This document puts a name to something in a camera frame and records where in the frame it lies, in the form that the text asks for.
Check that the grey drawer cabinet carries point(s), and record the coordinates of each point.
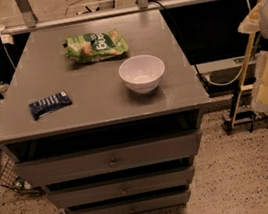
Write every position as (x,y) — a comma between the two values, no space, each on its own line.
(104,113)

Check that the top grey drawer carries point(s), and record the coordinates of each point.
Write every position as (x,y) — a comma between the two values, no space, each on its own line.
(72,166)

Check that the middle grey drawer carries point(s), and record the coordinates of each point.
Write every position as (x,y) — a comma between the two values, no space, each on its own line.
(119,188)

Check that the blueberry rxbar blue wrapper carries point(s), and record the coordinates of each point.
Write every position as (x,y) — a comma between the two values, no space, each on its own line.
(49,104)

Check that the white bowl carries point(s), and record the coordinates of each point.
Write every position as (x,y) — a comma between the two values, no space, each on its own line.
(142,74)

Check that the yellow wooden ladder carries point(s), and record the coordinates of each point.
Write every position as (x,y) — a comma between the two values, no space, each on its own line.
(242,87)

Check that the wire mesh basket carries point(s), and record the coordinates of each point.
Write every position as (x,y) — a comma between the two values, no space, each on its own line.
(10,180)

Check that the grey drawer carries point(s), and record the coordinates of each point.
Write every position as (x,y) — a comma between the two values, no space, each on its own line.
(142,205)
(119,188)
(72,166)

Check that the bottom grey drawer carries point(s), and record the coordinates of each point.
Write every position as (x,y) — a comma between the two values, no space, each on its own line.
(142,205)

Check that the green rice chip bag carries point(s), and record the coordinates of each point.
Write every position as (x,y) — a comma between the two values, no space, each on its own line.
(94,47)

